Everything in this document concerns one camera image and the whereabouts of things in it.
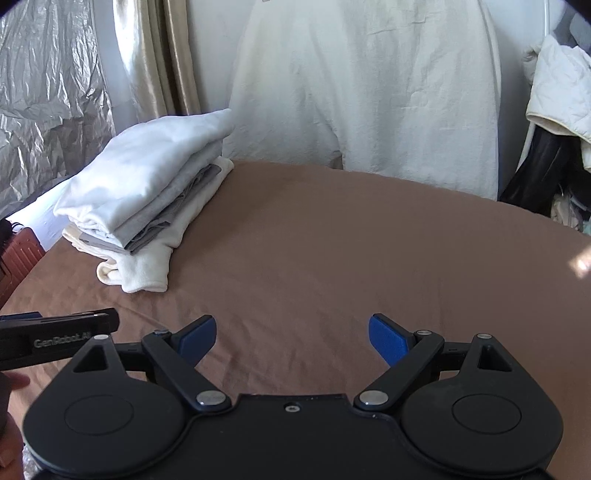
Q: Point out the cream cloth cover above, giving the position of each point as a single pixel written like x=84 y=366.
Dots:
x=369 y=92

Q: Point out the person's left hand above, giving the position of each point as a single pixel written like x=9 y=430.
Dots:
x=19 y=382

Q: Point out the silver foil sheet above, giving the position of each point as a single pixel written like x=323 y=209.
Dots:
x=46 y=115

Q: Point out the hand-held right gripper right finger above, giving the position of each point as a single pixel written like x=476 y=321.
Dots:
x=388 y=339

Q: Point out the cream fleece garment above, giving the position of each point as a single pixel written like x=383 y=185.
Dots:
x=147 y=263

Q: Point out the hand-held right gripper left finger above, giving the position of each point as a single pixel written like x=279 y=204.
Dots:
x=198 y=339

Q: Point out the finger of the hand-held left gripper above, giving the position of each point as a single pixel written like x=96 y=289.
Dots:
x=83 y=322

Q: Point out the brown suitcase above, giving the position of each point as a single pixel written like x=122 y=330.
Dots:
x=23 y=249

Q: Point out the gold curtain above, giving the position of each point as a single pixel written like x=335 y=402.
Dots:
x=152 y=60

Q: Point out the grey garment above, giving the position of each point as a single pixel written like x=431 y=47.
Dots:
x=161 y=224

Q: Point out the white quilted jacket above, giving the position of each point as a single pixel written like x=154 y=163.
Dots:
x=558 y=83

